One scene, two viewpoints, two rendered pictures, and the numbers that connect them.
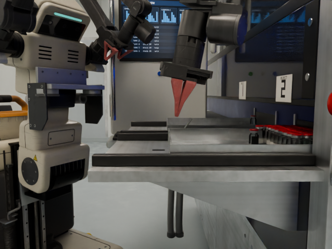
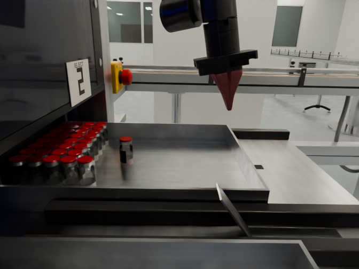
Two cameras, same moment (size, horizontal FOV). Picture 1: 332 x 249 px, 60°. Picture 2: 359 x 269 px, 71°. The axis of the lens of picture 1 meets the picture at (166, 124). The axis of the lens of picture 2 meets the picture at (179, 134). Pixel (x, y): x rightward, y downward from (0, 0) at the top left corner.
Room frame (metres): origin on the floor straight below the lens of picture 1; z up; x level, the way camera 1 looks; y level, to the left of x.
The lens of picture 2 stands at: (1.04, -0.12, 1.08)
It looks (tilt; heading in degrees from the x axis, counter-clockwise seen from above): 20 degrees down; 179
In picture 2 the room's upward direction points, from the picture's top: 1 degrees clockwise
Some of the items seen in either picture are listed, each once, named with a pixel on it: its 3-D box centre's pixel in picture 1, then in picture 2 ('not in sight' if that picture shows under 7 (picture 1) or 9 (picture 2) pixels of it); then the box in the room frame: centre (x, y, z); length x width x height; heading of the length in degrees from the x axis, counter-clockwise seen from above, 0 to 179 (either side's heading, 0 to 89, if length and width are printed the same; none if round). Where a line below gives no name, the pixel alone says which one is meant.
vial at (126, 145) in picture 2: (253, 139); (126, 151); (0.65, -0.20, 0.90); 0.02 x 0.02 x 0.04
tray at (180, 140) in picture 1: (242, 142); (141, 155); (0.65, -0.18, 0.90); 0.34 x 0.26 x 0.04; 91
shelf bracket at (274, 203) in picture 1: (213, 197); not in sight; (0.57, -0.10, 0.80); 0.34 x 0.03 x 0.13; 91
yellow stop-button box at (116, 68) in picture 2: not in sight; (106, 76); (0.41, -0.30, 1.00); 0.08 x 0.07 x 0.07; 91
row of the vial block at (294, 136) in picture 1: (280, 139); (88, 150); (0.66, -0.26, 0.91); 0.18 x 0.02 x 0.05; 1
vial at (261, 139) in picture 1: (259, 134); (86, 173); (0.73, -0.24, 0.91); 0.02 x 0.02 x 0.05
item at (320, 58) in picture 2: not in sight; (291, 53); (-4.60, 2.29, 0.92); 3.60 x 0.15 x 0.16; 1
